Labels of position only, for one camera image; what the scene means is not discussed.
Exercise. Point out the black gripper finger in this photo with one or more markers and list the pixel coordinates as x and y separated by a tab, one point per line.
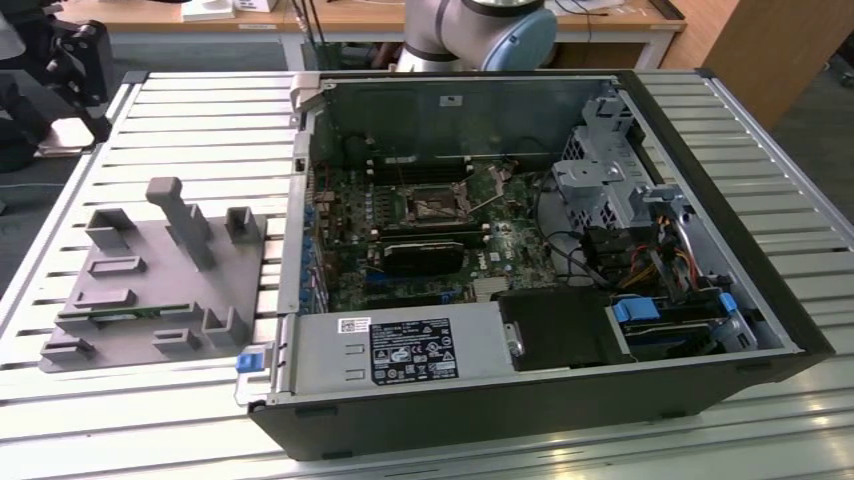
100	75
36	110

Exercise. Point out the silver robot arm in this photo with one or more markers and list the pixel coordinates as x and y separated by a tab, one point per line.
441	45

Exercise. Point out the CPU socket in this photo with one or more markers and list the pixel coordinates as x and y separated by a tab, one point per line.
427	205

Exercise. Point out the plain white box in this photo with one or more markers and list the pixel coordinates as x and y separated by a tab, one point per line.
207	12

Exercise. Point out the white box dark print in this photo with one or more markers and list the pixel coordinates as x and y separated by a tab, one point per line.
254	6

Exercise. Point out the grey parts rack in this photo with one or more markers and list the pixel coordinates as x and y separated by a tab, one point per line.
167	280

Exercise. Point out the green RAM stick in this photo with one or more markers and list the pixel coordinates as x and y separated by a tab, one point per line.
152	313

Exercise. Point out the thin locking lever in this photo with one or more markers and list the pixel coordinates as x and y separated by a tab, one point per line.
400	179

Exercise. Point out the blue case latch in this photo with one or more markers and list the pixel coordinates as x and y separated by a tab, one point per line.
250	362

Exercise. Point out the black graphics card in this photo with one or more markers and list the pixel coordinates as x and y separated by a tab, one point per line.
420	257

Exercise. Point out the grey power supply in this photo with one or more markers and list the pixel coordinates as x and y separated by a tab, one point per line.
327	360

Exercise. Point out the green motherboard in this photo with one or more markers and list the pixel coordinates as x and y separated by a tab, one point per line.
514	250

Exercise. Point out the silver chipset heatsink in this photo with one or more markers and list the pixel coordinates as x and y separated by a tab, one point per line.
490	290

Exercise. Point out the silver drive cage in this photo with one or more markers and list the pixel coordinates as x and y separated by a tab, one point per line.
601	175

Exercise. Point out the wooden desk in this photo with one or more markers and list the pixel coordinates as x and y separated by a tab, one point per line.
627	22

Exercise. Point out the black plastic shroud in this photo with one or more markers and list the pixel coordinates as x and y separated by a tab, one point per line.
561	330

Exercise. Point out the black open PC case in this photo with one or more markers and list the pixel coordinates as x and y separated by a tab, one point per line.
467	425

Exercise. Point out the blue disk carrier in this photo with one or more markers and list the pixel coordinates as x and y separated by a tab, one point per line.
634	310

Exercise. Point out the wooden cabinet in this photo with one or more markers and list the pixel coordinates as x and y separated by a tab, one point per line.
767	50

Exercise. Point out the blue plastic clip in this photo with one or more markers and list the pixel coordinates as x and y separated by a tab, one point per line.
727	306

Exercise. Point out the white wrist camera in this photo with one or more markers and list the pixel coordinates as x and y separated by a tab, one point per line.
14	35

